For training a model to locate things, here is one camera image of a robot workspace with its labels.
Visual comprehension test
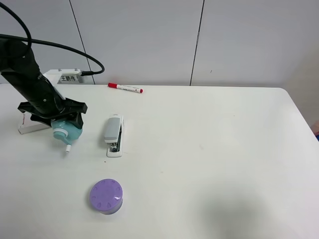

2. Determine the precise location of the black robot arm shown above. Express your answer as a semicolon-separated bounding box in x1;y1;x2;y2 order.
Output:
0;39;87;129

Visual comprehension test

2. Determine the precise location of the black cable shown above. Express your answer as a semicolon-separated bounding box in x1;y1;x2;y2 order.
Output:
0;3;105;76

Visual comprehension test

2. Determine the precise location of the small white box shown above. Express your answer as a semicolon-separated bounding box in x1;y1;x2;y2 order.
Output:
17;112;49;134

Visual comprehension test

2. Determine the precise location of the grey white stapler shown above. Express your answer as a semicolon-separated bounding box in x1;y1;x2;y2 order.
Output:
104;115;124;158

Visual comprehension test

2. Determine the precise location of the purple round container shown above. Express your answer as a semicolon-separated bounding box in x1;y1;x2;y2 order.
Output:
89;179;123;215

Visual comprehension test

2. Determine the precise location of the red white marker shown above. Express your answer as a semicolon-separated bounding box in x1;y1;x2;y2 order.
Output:
108;83;143;94

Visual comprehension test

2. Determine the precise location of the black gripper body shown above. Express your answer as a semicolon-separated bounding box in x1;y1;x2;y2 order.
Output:
18;98;88;126

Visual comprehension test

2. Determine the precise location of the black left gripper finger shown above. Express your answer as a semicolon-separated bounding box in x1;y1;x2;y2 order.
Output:
70;112;83;129

